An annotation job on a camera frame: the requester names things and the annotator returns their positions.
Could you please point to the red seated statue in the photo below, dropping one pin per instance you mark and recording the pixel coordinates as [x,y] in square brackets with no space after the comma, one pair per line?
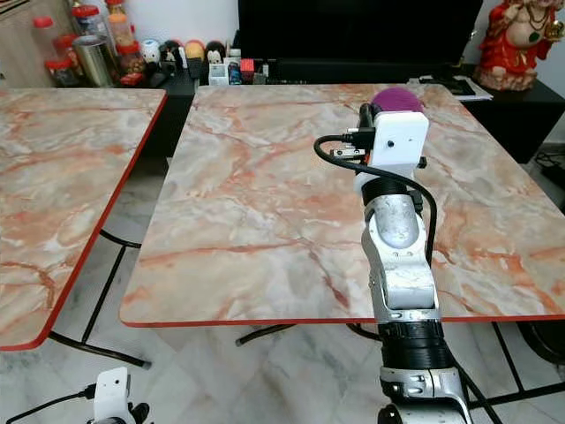
[512,49]

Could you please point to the small black figurine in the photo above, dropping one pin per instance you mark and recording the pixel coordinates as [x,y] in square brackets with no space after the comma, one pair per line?
[172,53]

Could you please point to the black remote control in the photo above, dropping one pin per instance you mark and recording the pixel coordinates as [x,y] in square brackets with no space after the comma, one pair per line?
[465,87]

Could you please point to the orange-filled jar with red lid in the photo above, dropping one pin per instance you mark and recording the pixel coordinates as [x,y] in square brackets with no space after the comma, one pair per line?
[116,25]

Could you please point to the small yellow-headed figurine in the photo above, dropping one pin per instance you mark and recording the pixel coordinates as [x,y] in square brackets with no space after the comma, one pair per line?
[194,56]

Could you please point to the small white box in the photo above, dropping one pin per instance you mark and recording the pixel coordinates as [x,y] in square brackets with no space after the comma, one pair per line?
[218,75]

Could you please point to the black television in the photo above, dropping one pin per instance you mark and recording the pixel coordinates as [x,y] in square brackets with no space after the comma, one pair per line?
[357,28]

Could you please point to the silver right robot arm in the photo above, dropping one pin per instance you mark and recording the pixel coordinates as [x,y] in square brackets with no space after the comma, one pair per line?
[402,265]

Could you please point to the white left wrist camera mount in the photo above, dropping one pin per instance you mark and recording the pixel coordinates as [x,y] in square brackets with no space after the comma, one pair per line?
[113,397]

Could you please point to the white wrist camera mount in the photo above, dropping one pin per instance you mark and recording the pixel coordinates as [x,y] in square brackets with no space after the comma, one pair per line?
[113,397]
[402,141]

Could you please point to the clear jar with red lid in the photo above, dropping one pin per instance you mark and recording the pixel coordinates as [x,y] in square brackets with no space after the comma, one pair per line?
[86,22]
[130,58]
[43,37]

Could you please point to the purple bowl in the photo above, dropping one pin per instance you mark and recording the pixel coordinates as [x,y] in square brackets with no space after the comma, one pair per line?
[397,99]

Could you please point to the dark-filled jar with red lid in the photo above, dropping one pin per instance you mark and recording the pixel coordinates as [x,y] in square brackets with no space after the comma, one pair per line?
[58,72]

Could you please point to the white paper sheet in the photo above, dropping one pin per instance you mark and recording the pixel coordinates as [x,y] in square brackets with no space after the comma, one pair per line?
[487,91]

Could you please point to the shiny steel canister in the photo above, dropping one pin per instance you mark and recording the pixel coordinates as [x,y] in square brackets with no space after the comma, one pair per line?
[93,62]

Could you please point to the small red box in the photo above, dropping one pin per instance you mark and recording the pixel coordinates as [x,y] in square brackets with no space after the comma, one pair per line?
[247,65]

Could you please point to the small black-haired figurine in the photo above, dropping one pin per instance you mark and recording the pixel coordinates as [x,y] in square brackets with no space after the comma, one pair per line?
[216,51]

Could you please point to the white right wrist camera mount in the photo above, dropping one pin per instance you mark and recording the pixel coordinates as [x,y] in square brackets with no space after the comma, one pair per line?
[402,141]

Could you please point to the small white figurine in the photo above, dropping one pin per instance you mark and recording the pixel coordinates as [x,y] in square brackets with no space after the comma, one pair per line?
[151,53]

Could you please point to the small blue box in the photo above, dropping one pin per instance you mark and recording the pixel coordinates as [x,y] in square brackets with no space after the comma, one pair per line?
[234,72]

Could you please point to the dark metal table frame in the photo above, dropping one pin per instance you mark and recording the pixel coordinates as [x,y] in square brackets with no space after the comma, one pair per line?
[103,291]

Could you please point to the black round object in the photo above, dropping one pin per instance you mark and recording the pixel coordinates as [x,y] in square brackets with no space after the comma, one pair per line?
[543,343]

